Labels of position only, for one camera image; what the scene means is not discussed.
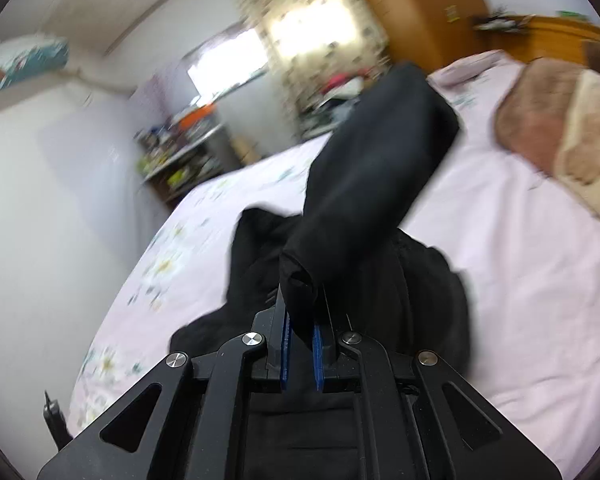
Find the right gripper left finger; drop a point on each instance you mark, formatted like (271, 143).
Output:
(270, 370)

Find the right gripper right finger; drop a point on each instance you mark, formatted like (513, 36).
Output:
(330, 324)

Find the black puffer jacket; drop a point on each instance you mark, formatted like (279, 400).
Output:
(376, 417)

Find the clothes pile under window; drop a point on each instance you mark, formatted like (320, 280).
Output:
(329, 108)

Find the cluttered wooden shelf unit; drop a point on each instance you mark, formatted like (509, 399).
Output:
(190, 149)

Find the pink floral bed sheet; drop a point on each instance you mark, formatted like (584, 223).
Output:
(528, 251)

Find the patterned window curtain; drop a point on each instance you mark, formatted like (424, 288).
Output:
(310, 41)

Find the brown beige plush blanket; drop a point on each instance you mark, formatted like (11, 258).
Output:
(551, 117)

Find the orange wooden wardrobe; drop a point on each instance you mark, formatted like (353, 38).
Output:
(430, 33)

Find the wooden headboard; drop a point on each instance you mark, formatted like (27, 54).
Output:
(531, 36)

